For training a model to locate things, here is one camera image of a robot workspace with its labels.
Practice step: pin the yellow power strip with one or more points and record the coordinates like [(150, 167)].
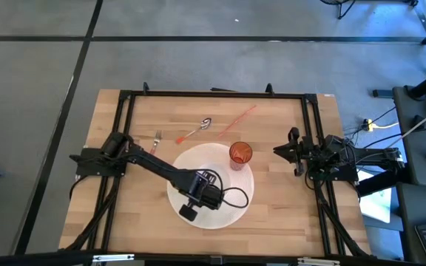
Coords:
[(369, 125)]

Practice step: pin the black block on floor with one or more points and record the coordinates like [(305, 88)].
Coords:
[(383, 93)]

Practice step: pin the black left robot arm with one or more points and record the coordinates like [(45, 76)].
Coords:
[(150, 162)]

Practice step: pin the silver metal bracket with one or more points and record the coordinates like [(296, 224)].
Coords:
[(113, 257), (318, 262)]

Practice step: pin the white sheet on floor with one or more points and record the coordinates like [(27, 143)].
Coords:
[(377, 207)]

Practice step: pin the white round plate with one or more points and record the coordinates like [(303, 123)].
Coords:
[(235, 218)]

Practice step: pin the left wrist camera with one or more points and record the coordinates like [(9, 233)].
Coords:
[(199, 184)]

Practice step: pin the grey side desk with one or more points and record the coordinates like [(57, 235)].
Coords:
[(420, 162)]

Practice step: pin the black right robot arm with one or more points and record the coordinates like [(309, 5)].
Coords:
[(375, 155)]

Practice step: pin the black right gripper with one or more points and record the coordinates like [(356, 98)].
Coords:
[(309, 151)]

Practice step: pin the black overhead beam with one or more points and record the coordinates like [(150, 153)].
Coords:
[(32, 258)]

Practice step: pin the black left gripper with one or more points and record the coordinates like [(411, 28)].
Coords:
[(212, 196)]

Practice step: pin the orange translucent plastic cup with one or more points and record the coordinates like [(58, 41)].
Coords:
[(240, 157)]

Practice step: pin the red plastic straw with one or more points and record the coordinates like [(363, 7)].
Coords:
[(236, 121)]

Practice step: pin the black aluminium table frame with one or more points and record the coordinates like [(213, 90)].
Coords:
[(216, 94)]

